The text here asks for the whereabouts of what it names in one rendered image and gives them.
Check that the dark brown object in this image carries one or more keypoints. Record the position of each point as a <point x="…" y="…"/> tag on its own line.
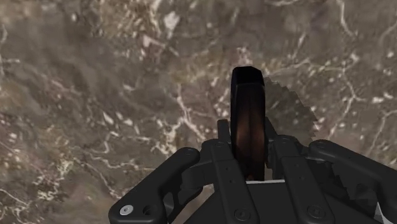
<point x="248" y="124"/>

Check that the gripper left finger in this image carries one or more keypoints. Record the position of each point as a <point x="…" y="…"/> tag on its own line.
<point x="161" y="186"/>

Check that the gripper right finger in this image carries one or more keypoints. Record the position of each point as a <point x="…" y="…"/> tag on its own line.
<point x="341" y="167"/>

